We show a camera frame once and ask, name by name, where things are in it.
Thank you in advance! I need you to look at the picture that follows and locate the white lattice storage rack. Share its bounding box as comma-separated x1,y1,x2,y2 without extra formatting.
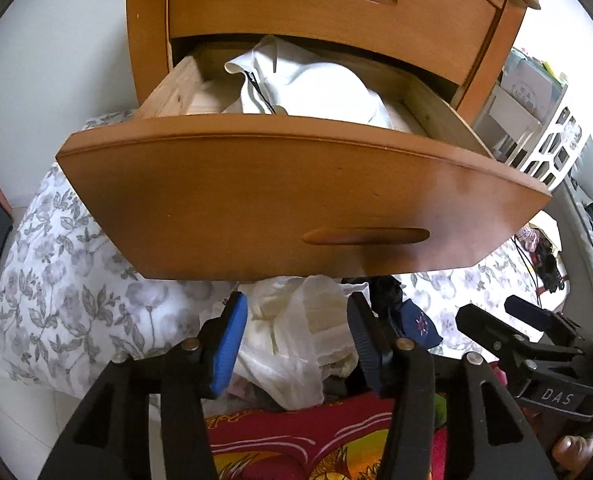
518,104,593,187

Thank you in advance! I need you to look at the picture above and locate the shallow wooden drawer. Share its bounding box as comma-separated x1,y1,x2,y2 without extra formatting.
167,0,510,87

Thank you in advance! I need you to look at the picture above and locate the black lace item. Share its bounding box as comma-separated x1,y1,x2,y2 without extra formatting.
533,236,563,294

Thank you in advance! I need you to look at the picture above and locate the black charger cable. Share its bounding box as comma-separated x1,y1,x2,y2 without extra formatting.
513,234,545,307

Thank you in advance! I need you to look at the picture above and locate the person's right hand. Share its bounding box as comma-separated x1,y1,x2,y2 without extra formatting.
550,431,593,479

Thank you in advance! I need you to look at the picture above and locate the grey floral blanket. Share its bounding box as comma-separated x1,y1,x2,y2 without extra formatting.
0,110,543,397

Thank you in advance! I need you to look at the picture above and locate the white garment with black band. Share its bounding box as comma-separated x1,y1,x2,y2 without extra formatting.
223,34,393,129

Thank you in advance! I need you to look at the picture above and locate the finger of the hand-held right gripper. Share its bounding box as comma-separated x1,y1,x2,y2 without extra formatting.
456,302,543,377
505,294,585,347

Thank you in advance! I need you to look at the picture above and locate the red printed blanket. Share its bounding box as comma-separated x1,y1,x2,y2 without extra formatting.
203,394,450,480

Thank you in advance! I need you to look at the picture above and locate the black lace garment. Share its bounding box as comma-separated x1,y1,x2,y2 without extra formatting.
370,275,405,312

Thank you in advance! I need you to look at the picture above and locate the colourful packet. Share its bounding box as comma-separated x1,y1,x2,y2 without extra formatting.
517,226,540,254

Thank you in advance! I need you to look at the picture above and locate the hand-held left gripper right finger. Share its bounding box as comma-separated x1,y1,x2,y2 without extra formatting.
345,291,557,480

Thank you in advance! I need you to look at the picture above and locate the white sheer cloth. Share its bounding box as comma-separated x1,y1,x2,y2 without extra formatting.
235,274,373,412

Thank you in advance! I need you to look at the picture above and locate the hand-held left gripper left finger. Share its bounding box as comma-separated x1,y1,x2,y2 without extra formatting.
39,291,250,480

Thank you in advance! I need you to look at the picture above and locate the navy embroidered garment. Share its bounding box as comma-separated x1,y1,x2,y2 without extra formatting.
395,299,445,349

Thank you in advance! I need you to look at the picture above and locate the grey mattress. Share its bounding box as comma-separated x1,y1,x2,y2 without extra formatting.
545,134,593,312

